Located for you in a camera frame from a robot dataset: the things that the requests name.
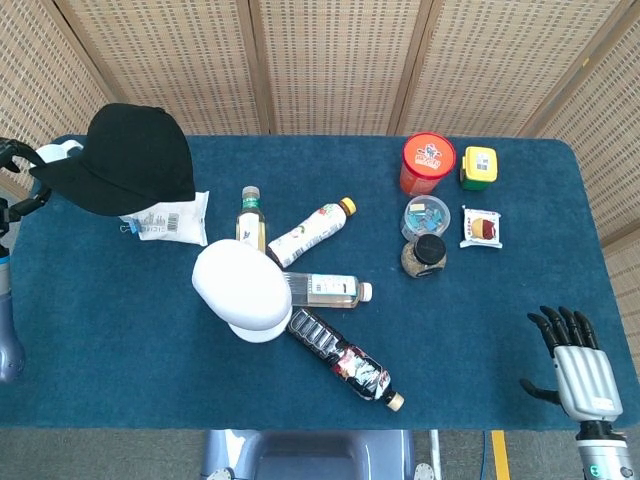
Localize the white bottle with yellow cap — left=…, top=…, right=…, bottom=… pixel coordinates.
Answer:
left=266, top=196, right=358, bottom=270

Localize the orange lidded canister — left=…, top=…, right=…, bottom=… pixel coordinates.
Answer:
left=398, top=131, right=457, bottom=197

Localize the yellow floor tape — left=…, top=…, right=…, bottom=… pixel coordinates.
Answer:
left=491, top=430, right=512, bottom=480

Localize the white vertical bar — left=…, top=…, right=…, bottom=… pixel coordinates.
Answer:
left=429, top=429, right=443, bottom=480

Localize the glass jar with black lid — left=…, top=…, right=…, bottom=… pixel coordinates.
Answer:
left=400, top=233, right=448, bottom=279

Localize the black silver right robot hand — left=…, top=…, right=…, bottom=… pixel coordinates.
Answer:
left=518, top=305, right=624, bottom=422

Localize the white baseball cap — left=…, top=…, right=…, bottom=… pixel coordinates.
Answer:
left=192, top=238, right=294, bottom=345

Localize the white snack bag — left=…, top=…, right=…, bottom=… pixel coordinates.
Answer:
left=118, top=190, right=210, bottom=247

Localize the woven bamboo folding screen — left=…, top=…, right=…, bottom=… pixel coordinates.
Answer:
left=0, top=0, right=640, bottom=246

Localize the white red snack packet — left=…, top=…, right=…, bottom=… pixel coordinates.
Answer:
left=459, top=205, right=504, bottom=250

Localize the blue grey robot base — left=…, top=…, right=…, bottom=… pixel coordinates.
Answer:
left=199, top=428, right=431, bottom=480

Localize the black bottle with beige cap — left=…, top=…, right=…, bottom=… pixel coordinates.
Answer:
left=285, top=307, right=405, bottom=413

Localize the tea bottle with grey cap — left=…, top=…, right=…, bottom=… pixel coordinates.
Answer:
left=234, top=185, right=269, bottom=255

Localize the yellow and green box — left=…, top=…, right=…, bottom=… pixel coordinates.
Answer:
left=459, top=145, right=499, bottom=192

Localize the clear bottle with white cap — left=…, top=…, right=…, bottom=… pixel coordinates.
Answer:
left=282, top=271, right=374, bottom=310

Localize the clear round tub of clips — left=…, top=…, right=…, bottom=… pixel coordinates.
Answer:
left=400, top=194, right=452, bottom=241

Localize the blue table cloth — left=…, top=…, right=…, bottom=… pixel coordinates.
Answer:
left=0, top=133, right=629, bottom=432

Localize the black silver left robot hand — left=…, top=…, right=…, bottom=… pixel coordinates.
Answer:
left=0, top=138, right=54, bottom=239

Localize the black baseball cap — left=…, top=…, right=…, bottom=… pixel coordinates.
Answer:
left=28, top=102, right=197, bottom=217

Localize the white plastic measuring jug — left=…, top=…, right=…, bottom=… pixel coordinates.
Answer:
left=32, top=139, right=86, bottom=166

